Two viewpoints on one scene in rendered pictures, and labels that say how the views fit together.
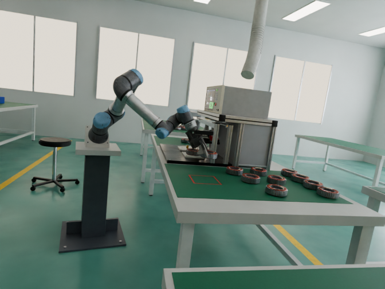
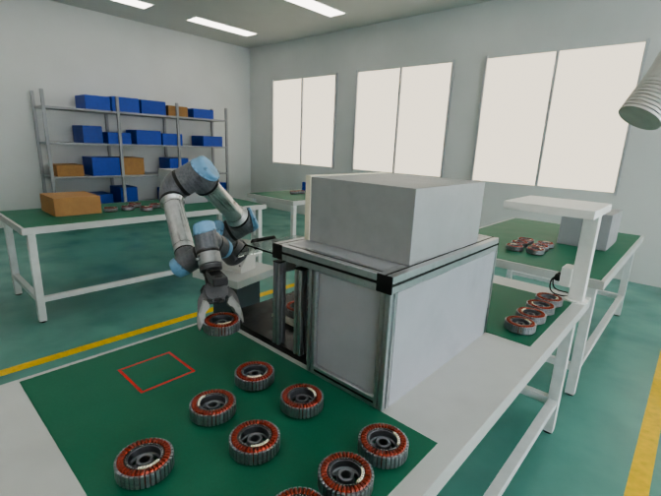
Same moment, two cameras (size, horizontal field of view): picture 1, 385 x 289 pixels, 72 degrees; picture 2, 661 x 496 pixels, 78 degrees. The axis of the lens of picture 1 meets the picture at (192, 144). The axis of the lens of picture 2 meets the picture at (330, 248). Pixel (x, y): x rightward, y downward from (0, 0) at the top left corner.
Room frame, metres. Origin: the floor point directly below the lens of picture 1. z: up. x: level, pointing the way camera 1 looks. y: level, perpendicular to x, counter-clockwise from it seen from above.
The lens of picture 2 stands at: (1.24, -1.25, 1.42)
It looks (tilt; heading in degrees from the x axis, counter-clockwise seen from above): 14 degrees down; 54
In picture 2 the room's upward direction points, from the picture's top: 2 degrees clockwise
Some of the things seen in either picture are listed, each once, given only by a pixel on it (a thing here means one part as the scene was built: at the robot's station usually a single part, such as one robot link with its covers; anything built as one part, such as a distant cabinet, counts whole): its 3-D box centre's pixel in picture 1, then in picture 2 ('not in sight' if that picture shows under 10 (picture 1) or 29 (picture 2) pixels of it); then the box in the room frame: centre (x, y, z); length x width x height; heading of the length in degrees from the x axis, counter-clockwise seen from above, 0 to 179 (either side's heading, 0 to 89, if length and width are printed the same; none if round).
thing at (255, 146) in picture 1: (254, 147); (346, 336); (1.88, -0.45, 0.91); 0.28 x 0.03 x 0.32; 103
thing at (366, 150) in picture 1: (346, 164); not in sight; (4.75, -2.83, 0.37); 2.10 x 0.90 x 0.75; 13
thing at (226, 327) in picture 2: (208, 154); (221, 324); (1.66, -0.11, 0.86); 0.11 x 0.11 x 0.04
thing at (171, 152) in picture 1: (191, 153); (324, 312); (2.12, 0.00, 0.76); 0.64 x 0.47 x 0.02; 13
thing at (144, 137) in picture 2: not in sight; (144, 137); (2.78, 6.58, 1.40); 0.42 x 0.42 x 0.23; 13
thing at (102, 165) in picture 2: not in sight; (101, 165); (2.08, 6.42, 0.92); 0.42 x 0.42 x 0.29; 13
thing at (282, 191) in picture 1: (276, 190); (145, 462); (1.36, -0.47, 0.77); 0.11 x 0.11 x 0.04
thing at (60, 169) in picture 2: not in sight; (66, 169); (1.58, 6.32, 0.87); 0.40 x 0.36 x 0.17; 103
